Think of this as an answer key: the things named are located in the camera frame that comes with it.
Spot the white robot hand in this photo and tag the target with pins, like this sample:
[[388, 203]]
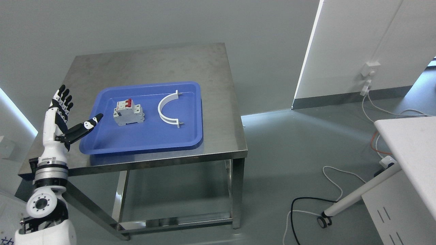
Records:
[[55, 131]]

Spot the grey red circuit breaker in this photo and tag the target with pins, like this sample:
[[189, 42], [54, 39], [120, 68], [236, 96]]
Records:
[[127, 112]]

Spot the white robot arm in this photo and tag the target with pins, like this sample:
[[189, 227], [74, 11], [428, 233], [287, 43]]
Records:
[[48, 222]]

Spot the blue plastic tray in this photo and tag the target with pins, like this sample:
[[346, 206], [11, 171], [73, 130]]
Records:
[[152, 135]]

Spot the white curved pipe clamp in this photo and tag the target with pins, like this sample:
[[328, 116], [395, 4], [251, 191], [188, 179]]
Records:
[[166, 109]]

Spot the white partition panel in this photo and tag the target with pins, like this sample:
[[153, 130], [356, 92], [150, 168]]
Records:
[[399, 34]]

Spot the white table on wheels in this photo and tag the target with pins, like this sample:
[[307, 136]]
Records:
[[401, 199]]

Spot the white wall socket plug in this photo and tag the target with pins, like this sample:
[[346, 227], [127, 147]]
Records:
[[368, 71]]

